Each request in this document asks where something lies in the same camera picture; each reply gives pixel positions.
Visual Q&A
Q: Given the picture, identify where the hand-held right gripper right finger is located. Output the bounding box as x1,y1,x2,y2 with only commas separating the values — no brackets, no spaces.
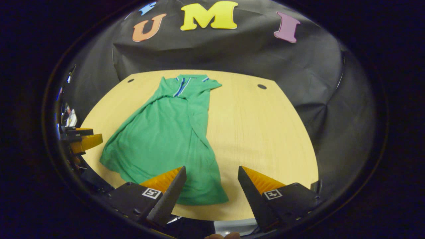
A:
237,165,322,233

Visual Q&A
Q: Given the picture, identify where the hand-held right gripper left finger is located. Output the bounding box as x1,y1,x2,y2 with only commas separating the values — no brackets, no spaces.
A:
98,166,187,233

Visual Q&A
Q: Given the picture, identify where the green T-shirt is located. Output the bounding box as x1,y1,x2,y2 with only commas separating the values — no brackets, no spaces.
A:
100,74,229,205

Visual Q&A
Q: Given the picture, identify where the black backdrop cloth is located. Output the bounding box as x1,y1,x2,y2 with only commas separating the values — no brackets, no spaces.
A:
55,0,376,199

